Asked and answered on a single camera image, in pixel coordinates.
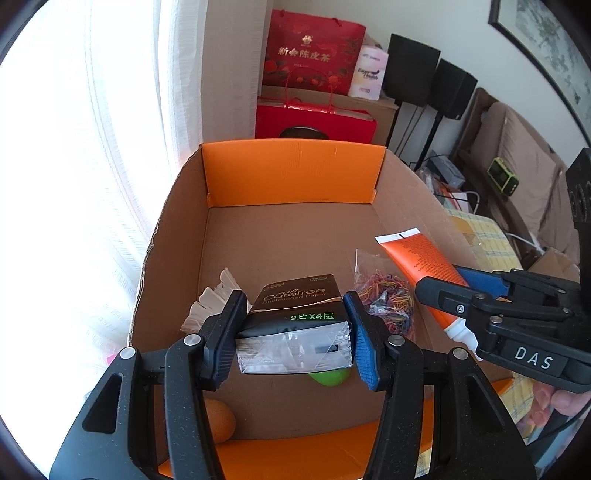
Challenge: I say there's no pink toilet paper pack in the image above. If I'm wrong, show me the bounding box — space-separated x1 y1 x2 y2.
347 45 389 101

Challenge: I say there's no tall red gift bag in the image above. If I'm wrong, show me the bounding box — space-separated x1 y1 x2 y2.
262 9 368 97

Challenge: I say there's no orange plastic egg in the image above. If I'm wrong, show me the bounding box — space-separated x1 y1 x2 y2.
205 399 236 445

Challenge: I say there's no white cable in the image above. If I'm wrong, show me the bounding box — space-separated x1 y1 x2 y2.
505 231 546 252

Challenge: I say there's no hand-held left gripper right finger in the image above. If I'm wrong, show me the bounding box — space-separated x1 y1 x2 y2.
342 291 539 480

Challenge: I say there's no person's right hand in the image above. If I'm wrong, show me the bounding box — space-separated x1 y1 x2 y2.
536 382 591 428

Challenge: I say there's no blue and white box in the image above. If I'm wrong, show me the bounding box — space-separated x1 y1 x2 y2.
429 156 465 188

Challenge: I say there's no red gift box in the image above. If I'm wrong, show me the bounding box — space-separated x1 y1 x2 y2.
259 92 400 149

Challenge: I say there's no yellow checked tablecloth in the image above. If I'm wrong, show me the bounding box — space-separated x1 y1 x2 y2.
443 210 543 428

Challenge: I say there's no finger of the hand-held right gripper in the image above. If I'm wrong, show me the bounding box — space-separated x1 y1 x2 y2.
414 276 504 325
455 265 522 298

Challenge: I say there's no framed wall picture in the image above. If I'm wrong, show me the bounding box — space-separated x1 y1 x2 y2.
488 0 591 109

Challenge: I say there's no black speaker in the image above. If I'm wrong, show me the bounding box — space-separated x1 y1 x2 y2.
431 58 478 118
382 33 441 107

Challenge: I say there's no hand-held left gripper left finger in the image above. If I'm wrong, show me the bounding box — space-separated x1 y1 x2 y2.
48 290 247 480

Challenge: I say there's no orange cardboard box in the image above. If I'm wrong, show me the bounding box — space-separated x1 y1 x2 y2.
127 141 513 480

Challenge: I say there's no brown sofa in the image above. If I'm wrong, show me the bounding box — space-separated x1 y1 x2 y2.
455 88 580 259

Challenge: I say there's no black speaker stand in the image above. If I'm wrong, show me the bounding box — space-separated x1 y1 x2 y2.
418 115 445 170
388 102 426 162

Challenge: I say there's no green portable radio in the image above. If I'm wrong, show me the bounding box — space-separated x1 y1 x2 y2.
488 157 519 197

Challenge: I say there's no orange tube with white cap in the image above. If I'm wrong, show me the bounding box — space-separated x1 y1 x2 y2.
375 228 483 356

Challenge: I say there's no green plastic egg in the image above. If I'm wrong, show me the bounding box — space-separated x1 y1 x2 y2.
308 364 352 387

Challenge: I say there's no bag of coloured rubber bands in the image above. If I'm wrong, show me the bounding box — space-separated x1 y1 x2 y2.
355 248 419 334

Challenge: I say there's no beige sofa cushion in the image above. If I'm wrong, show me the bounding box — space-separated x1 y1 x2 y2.
466 102 557 236

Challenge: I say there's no black tissue pack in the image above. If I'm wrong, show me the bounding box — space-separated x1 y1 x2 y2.
235 273 356 376

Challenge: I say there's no white feather shuttlecock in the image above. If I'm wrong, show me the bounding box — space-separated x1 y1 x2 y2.
179 268 245 334

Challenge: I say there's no red gift box bag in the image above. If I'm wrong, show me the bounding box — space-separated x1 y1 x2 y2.
255 65 377 144

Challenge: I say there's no white curtain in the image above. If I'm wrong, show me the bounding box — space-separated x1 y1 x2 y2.
0 0 273 370

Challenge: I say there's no open brown cardboard box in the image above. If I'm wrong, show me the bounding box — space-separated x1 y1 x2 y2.
529 247 580 278

